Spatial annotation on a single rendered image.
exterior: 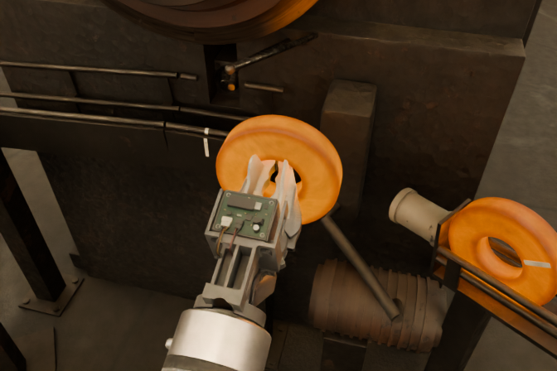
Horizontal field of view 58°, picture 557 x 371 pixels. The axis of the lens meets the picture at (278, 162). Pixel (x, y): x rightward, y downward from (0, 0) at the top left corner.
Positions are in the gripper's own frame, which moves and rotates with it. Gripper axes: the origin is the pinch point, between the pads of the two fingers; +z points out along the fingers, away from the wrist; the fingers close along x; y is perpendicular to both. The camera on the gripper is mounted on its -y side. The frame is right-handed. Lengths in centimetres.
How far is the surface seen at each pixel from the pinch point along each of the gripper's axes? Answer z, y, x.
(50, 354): -19, -82, 61
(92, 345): -14, -84, 52
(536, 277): -2.8, -11.9, -33.4
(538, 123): 113, -119, -74
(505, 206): 3.9, -7.5, -28.3
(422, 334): -6.9, -33.5, -23.5
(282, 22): 20.3, 3.3, 4.3
